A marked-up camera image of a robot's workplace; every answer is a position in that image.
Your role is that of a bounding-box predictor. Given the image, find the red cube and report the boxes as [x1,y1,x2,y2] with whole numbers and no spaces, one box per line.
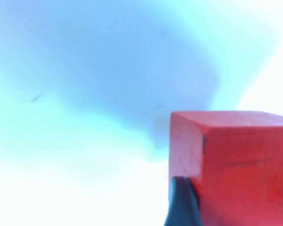
[168,110,283,226]

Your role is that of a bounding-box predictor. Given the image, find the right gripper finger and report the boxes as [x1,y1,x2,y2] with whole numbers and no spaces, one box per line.
[164,176,203,226]

